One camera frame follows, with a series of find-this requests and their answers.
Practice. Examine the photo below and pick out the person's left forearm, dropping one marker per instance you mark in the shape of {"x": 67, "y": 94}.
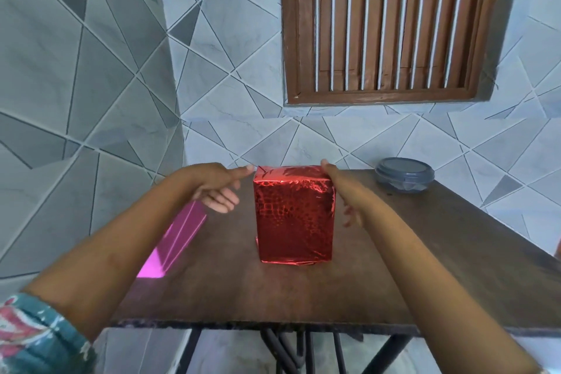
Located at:
{"x": 114, "y": 251}

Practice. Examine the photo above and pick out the red shiny gift box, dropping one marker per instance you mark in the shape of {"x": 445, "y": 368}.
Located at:
{"x": 294, "y": 216}

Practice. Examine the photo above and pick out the person's left thumb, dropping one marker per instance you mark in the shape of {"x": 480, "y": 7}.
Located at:
{"x": 236, "y": 173}

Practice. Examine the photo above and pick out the person's right forearm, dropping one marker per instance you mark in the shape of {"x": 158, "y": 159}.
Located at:
{"x": 434, "y": 290}

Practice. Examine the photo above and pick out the teal floral sleeve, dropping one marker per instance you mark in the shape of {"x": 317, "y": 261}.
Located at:
{"x": 41, "y": 338}

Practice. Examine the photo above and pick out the person's right hand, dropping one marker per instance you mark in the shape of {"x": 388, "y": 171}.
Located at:
{"x": 350, "y": 198}

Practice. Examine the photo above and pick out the person's right thumb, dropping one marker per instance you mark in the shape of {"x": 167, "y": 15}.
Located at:
{"x": 331, "y": 171}

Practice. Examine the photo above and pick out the black metal table frame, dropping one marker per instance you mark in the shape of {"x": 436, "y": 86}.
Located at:
{"x": 285, "y": 349}

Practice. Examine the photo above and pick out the person's left hand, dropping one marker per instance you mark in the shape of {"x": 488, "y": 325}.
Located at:
{"x": 214, "y": 185}

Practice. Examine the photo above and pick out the brown wooden barred window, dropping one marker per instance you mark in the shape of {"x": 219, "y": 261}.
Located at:
{"x": 381, "y": 23}

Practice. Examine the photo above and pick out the pink shiny wrapping paper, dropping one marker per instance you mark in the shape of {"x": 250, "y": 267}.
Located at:
{"x": 175, "y": 242}

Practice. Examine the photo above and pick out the grey round lidded container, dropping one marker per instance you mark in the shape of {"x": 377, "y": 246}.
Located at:
{"x": 404, "y": 174}

